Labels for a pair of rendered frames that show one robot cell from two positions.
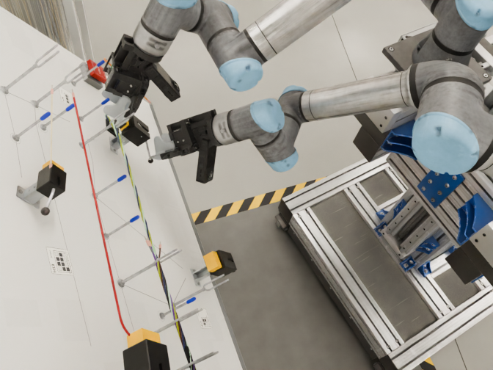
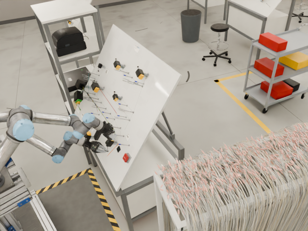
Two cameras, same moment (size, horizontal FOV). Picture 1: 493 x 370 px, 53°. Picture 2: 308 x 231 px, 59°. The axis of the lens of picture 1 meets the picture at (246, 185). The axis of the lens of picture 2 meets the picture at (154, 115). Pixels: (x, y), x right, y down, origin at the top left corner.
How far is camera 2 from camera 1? 2.37 m
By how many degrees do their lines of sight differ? 82
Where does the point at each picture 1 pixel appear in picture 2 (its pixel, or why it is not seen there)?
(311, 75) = not seen: outside the picture
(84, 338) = (107, 90)
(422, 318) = (17, 210)
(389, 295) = (27, 216)
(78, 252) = (112, 102)
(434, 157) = not seen: hidden behind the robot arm
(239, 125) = not seen: hidden behind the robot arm
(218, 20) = (78, 122)
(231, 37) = (74, 119)
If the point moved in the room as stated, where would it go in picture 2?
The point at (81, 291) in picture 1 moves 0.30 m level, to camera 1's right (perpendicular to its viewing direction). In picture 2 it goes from (109, 96) to (77, 97)
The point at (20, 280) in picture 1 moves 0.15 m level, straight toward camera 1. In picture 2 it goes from (116, 85) to (103, 80)
